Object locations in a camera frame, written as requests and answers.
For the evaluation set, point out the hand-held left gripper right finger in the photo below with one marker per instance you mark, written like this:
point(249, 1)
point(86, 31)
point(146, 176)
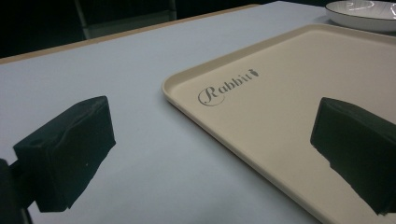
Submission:
point(358, 146)

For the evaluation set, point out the white plate with dark rim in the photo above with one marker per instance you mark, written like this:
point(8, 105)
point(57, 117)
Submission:
point(358, 15)

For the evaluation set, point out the beige plastic tray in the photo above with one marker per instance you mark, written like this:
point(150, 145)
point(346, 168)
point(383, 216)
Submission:
point(280, 102)

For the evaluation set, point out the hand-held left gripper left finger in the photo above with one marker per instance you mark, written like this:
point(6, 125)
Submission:
point(65, 152)

